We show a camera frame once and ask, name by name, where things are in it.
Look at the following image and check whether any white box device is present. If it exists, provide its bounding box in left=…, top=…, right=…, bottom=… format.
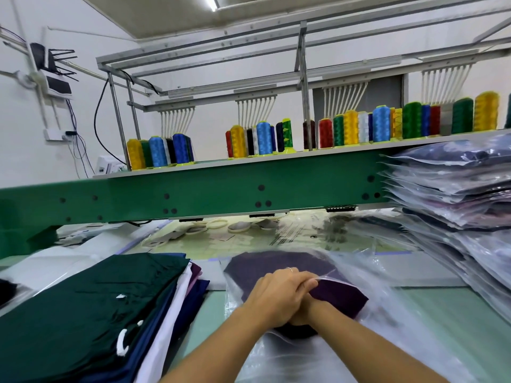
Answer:
left=96, top=155, right=129, bottom=174

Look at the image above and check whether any person's right hand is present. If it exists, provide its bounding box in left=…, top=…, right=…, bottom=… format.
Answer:
left=289, top=275, right=335, bottom=328

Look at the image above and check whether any row of coloured thread spools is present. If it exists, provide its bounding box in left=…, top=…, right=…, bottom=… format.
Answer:
left=126, top=90, right=511, bottom=171

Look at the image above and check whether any person's left hand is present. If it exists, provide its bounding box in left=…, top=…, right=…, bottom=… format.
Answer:
left=242, top=267, right=320, bottom=330

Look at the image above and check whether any black hanging cable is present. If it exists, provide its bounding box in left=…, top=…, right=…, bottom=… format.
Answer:
left=94, top=79, right=130, bottom=166

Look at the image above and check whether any green machine beam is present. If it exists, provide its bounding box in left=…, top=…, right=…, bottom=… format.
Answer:
left=0, top=147, right=400, bottom=259

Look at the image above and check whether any white wall socket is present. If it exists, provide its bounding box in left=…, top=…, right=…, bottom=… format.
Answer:
left=44, top=127, right=77, bottom=142

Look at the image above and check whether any person's right forearm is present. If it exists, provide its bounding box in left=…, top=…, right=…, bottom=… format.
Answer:
left=307, top=303, right=448, bottom=383

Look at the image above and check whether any dark green shirt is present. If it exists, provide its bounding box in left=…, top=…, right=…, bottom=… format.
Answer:
left=0, top=253, right=190, bottom=383

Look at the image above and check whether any wall router with antennas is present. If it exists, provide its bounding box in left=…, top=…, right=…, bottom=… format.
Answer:
left=30, top=42, right=79, bottom=101

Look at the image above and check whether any purple shirt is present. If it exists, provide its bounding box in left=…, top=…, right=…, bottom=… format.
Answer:
left=224, top=251, right=370, bottom=340

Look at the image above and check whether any grey metal thread rack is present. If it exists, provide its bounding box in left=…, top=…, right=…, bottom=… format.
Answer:
left=96, top=0, right=511, bottom=168

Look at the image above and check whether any stack of bagged garments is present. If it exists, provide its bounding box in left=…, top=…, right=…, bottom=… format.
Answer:
left=383, top=131, right=511, bottom=324

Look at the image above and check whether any black cloth bundle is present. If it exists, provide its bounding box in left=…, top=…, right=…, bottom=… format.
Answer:
left=0, top=279, right=17, bottom=308

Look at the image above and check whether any person's left forearm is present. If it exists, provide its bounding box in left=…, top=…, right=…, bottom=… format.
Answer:
left=160, top=311, right=273, bottom=383

